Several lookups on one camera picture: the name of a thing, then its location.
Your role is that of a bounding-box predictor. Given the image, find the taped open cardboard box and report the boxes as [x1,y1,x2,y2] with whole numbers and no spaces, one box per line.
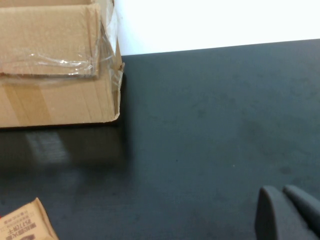
[0,0,126,129]

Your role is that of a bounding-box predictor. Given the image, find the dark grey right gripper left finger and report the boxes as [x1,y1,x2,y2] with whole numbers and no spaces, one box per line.
[254,185,320,240]

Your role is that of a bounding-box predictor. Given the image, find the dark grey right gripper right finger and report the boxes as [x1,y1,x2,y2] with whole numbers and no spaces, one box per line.
[282,184,320,232]

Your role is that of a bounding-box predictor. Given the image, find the tan printed biscuit packet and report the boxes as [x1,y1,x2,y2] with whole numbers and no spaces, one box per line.
[0,197,60,240]

